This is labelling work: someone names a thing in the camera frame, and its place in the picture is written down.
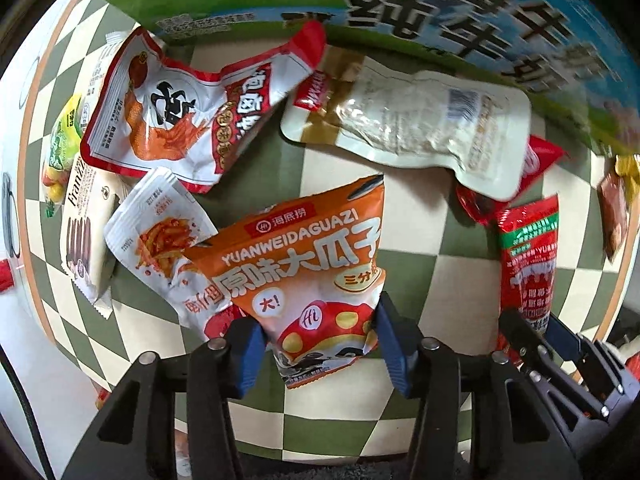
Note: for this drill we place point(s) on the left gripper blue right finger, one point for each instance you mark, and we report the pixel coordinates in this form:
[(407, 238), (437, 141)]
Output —
[(478, 415)]

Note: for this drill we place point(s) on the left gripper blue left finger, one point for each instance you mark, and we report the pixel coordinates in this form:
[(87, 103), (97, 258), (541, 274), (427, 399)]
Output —
[(133, 435)]

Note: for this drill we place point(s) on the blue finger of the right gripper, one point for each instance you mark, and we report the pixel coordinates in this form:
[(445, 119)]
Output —
[(537, 354), (602, 372)]

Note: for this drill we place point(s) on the red long snack packet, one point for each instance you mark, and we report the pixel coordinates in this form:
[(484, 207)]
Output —
[(528, 242)]

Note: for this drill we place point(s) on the red chocolate snack packet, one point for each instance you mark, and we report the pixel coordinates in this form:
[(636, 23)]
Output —
[(540, 156)]

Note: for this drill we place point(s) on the brown red snack packet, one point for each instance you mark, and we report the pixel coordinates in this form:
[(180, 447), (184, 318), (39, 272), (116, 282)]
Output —
[(613, 209)]

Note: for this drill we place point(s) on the orange sunflower seed bag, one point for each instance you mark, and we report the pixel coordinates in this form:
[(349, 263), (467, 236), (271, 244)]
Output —
[(306, 270)]

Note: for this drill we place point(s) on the yellow crinkled snack bag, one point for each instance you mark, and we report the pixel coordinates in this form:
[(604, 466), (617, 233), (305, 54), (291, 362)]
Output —
[(628, 168)]

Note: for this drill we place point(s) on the white franzzi cookie pack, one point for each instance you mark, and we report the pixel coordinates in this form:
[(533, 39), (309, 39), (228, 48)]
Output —
[(92, 196)]

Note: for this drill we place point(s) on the silver spicy fish pouch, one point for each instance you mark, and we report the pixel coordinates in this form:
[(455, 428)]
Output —
[(148, 234)]

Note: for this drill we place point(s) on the white beige pouch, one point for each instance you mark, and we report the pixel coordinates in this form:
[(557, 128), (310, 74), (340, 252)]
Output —
[(427, 119)]

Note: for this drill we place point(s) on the green fruit candy bag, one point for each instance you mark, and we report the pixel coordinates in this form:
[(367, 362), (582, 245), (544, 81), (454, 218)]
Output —
[(64, 143)]

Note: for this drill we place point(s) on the white red shrimp snack bag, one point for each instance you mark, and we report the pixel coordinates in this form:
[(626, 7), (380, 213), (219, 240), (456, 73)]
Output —
[(153, 111)]

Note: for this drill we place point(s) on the cardboard milk box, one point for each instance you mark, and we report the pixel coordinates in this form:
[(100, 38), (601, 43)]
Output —
[(564, 53)]

